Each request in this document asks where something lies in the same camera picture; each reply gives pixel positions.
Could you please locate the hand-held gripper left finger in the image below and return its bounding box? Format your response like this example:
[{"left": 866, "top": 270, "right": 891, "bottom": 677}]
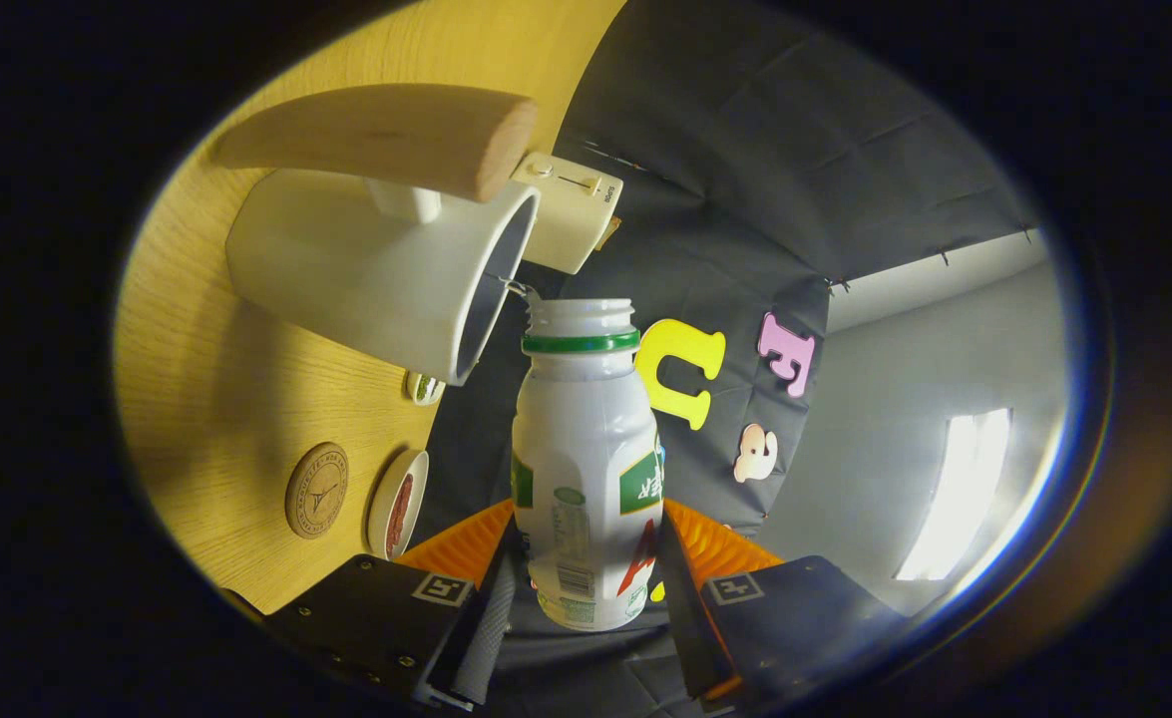
[{"left": 266, "top": 499, "right": 522, "bottom": 711}]

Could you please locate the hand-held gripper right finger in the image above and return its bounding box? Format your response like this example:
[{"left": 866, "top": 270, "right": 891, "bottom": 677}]
[{"left": 657, "top": 499, "right": 911, "bottom": 711}]

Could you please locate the round brown coaster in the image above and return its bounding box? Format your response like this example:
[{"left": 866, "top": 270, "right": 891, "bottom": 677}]
[{"left": 284, "top": 442, "right": 350, "bottom": 540}]

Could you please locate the white juice bottle green label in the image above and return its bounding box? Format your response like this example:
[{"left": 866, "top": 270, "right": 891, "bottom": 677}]
[{"left": 511, "top": 298, "right": 666, "bottom": 633}]

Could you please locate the white cup wooden handle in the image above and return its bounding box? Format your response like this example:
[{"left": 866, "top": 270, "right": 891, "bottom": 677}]
[{"left": 211, "top": 84, "right": 543, "bottom": 387}]

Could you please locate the white round plate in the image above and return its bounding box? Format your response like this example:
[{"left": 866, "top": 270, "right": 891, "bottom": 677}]
[{"left": 367, "top": 449, "right": 430, "bottom": 560}]

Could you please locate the brown meat piece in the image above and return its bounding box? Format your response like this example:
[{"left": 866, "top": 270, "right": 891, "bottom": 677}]
[{"left": 387, "top": 474, "right": 415, "bottom": 535}]

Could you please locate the wooden table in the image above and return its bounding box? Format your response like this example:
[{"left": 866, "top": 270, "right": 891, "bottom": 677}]
[{"left": 112, "top": 0, "right": 628, "bottom": 615}]

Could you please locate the cream toaster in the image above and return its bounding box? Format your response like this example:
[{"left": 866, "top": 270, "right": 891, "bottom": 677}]
[{"left": 511, "top": 152, "right": 624, "bottom": 276}]

